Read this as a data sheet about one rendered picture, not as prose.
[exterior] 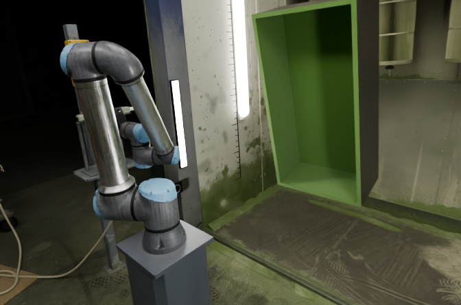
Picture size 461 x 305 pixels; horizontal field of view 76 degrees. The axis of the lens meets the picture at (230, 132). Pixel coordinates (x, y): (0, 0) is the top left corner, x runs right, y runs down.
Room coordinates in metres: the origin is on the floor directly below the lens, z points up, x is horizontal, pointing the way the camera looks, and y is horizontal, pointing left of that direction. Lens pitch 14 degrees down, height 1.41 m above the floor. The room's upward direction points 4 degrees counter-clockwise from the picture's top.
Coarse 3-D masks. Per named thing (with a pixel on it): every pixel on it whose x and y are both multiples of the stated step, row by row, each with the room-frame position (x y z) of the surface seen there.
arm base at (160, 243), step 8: (176, 224) 1.12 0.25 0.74; (144, 232) 1.12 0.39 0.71; (152, 232) 1.08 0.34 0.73; (160, 232) 1.08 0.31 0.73; (168, 232) 1.09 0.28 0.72; (176, 232) 1.11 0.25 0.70; (184, 232) 1.17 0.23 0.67; (144, 240) 1.10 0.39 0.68; (152, 240) 1.08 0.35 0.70; (160, 240) 1.08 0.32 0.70; (168, 240) 1.08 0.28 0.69; (176, 240) 1.09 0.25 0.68; (184, 240) 1.13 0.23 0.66; (144, 248) 1.09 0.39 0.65; (152, 248) 1.07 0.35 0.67; (160, 248) 1.07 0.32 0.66; (168, 248) 1.07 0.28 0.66; (176, 248) 1.08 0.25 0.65
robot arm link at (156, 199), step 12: (156, 180) 1.19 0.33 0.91; (168, 180) 1.19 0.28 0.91; (144, 192) 1.09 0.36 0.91; (156, 192) 1.09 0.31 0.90; (168, 192) 1.11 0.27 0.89; (132, 204) 1.10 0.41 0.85; (144, 204) 1.09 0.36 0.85; (156, 204) 1.08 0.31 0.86; (168, 204) 1.10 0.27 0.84; (132, 216) 1.10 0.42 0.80; (144, 216) 1.09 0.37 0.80; (156, 216) 1.08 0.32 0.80; (168, 216) 1.09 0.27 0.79; (156, 228) 1.08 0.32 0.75
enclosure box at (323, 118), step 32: (320, 0) 1.83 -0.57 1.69; (352, 0) 1.47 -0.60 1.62; (256, 32) 1.86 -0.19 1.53; (288, 32) 2.12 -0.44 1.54; (320, 32) 1.97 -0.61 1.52; (352, 32) 1.50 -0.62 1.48; (288, 64) 2.17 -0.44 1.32; (320, 64) 2.01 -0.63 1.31; (352, 64) 1.88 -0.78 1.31; (288, 96) 2.16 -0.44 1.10; (320, 96) 2.06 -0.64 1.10; (352, 96) 1.91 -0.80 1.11; (288, 128) 2.16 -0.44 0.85; (320, 128) 2.11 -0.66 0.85; (352, 128) 1.95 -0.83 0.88; (288, 160) 2.16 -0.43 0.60; (320, 160) 2.17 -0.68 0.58; (352, 160) 2.00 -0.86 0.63; (320, 192) 1.86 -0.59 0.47; (352, 192) 1.80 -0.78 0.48
